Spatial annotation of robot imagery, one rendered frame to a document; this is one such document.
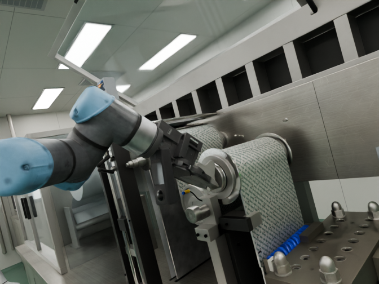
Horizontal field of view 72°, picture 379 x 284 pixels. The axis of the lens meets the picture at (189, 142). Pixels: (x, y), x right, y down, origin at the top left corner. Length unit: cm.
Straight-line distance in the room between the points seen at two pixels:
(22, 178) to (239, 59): 81
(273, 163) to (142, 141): 40
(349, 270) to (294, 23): 66
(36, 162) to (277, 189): 59
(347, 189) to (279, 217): 273
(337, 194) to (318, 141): 267
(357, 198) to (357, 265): 283
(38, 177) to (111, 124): 16
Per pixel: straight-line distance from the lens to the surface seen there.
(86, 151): 50
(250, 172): 68
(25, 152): 38
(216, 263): 73
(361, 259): 68
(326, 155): 88
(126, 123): 49
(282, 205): 78
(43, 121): 626
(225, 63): 105
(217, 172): 64
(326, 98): 85
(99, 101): 48
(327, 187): 354
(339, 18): 86
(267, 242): 72
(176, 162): 55
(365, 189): 342
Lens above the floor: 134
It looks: 1 degrees up
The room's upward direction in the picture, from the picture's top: 15 degrees counter-clockwise
